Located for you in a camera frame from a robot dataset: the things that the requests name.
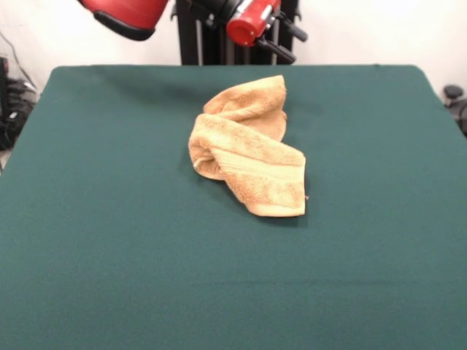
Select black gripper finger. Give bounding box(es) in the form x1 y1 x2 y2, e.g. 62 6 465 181
257 36 296 63
279 10 309 42

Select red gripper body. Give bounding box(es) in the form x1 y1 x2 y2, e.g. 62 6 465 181
225 0 282 47

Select tan terry towel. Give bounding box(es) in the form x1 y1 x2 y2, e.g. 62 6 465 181
188 74 307 218

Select dark green table cloth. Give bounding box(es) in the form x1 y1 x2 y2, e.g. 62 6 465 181
0 64 467 350

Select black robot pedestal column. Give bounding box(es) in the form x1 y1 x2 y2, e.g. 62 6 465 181
169 0 304 66

